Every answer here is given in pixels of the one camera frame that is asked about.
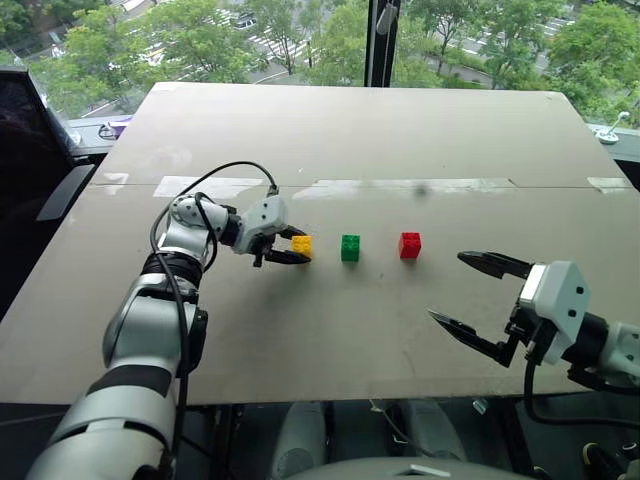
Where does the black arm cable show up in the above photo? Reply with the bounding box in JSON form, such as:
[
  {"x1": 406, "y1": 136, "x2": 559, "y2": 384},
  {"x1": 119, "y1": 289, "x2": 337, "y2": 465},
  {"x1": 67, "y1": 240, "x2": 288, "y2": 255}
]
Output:
[
  {"x1": 148, "y1": 160, "x2": 280, "y2": 480},
  {"x1": 521, "y1": 349, "x2": 640, "y2": 430}
]

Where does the grey blind cord pull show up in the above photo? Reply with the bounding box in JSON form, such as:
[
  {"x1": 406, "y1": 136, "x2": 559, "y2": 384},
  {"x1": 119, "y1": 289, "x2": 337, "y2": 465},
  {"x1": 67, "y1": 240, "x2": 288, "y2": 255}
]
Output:
[{"x1": 375, "y1": 1, "x2": 399, "y2": 36}]

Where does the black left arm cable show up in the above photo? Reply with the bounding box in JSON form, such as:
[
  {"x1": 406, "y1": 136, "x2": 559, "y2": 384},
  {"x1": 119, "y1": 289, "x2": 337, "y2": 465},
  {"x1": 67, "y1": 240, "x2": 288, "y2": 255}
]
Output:
[{"x1": 148, "y1": 160, "x2": 280, "y2": 480}]

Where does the green toy brick cube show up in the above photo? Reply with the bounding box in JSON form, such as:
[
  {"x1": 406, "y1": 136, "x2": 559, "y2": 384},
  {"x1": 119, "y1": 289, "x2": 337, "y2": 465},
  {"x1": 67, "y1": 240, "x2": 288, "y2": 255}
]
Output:
[{"x1": 340, "y1": 233, "x2": 362, "y2": 263}]

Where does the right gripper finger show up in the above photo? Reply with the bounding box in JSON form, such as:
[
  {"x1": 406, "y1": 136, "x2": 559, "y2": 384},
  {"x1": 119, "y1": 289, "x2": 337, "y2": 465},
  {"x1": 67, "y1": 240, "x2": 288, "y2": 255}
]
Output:
[
  {"x1": 456, "y1": 250, "x2": 535, "y2": 281},
  {"x1": 427, "y1": 309, "x2": 522, "y2": 370}
]

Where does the short clear tape strip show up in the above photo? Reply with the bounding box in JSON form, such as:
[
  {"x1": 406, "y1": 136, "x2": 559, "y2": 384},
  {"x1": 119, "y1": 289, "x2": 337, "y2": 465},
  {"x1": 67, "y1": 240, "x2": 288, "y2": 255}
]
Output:
[{"x1": 586, "y1": 176, "x2": 634, "y2": 195}]

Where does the red toy brick cube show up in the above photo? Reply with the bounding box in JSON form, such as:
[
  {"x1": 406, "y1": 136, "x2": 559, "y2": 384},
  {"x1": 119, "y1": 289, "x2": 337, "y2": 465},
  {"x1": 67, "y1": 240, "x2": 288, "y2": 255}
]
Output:
[{"x1": 398, "y1": 231, "x2": 423, "y2": 260}]

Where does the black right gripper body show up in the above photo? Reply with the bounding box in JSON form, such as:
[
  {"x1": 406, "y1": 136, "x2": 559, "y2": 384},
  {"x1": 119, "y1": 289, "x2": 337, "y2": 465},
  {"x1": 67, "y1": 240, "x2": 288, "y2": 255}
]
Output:
[{"x1": 504, "y1": 303, "x2": 549, "y2": 362}]

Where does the white stand with stem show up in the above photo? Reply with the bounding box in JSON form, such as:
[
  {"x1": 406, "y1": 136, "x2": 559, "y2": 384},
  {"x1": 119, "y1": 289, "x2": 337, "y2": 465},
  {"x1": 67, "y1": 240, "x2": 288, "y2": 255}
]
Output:
[{"x1": 591, "y1": 110, "x2": 633, "y2": 147}]

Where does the grey robot torso top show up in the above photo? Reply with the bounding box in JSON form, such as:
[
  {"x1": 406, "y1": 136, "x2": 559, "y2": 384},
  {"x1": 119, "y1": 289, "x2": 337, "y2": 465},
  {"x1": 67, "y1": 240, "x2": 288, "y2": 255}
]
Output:
[{"x1": 303, "y1": 456, "x2": 507, "y2": 480}]

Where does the dark window sill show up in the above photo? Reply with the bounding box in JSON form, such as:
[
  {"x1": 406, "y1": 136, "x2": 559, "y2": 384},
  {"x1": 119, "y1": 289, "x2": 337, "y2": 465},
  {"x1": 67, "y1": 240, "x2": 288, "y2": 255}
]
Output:
[{"x1": 64, "y1": 115, "x2": 640, "y2": 164}]

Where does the black knob device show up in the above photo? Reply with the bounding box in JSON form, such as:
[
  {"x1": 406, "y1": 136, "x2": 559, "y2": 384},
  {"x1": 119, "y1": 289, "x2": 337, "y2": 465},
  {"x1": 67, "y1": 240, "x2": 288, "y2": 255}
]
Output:
[{"x1": 581, "y1": 441, "x2": 640, "y2": 480}]

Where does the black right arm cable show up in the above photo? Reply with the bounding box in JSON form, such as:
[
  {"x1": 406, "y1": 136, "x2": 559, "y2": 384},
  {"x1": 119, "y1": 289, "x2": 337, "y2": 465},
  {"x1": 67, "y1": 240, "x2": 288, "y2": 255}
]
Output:
[{"x1": 521, "y1": 349, "x2": 640, "y2": 430}]

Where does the purple object on sill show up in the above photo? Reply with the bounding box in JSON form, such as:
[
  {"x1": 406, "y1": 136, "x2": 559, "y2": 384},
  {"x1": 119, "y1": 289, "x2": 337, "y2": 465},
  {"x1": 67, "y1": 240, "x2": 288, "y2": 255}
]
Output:
[{"x1": 106, "y1": 115, "x2": 136, "y2": 138}]

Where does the long clear tape strip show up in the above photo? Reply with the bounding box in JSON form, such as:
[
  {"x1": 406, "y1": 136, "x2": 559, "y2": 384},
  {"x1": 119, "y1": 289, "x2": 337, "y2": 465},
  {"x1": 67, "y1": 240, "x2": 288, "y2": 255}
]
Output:
[{"x1": 308, "y1": 177, "x2": 519, "y2": 195}]

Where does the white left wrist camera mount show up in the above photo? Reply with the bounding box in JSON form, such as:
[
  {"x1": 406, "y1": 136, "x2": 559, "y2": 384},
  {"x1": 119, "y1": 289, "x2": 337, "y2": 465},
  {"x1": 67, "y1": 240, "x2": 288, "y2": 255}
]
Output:
[{"x1": 234, "y1": 195, "x2": 291, "y2": 256}]

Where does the grey rounded robot leg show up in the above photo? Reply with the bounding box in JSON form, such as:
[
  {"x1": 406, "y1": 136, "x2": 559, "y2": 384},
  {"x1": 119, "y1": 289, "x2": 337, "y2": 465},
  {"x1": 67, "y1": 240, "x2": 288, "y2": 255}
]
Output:
[
  {"x1": 398, "y1": 398, "x2": 467, "y2": 462},
  {"x1": 271, "y1": 399, "x2": 330, "y2": 480}
]

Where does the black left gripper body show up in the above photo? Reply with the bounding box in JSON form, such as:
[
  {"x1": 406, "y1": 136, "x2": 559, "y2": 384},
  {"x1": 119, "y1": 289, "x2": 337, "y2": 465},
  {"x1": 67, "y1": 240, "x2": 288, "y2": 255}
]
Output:
[{"x1": 252, "y1": 226, "x2": 296, "y2": 269}]

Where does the black window frame post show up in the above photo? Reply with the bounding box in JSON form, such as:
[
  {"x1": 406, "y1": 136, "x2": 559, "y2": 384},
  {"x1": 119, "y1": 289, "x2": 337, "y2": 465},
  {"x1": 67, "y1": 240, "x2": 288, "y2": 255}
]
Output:
[{"x1": 363, "y1": 0, "x2": 402, "y2": 89}]

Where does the yellow toy brick cube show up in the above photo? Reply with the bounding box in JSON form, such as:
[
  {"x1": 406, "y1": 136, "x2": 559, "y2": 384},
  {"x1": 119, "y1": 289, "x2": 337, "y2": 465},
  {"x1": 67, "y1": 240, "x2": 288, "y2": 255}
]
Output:
[{"x1": 290, "y1": 234, "x2": 315, "y2": 260}]

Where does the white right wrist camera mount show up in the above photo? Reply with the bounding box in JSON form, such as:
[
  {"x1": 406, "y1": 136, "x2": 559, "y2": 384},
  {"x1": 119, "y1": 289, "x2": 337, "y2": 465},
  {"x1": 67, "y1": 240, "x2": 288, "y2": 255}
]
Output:
[{"x1": 518, "y1": 260, "x2": 590, "y2": 366}]

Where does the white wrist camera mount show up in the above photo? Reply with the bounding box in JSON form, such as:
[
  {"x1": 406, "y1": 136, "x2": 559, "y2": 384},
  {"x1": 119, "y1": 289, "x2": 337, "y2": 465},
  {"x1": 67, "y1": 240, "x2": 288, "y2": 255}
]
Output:
[
  {"x1": 234, "y1": 195, "x2": 291, "y2": 256},
  {"x1": 518, "y1": 260, "x2": 590, "y2": 366}
]

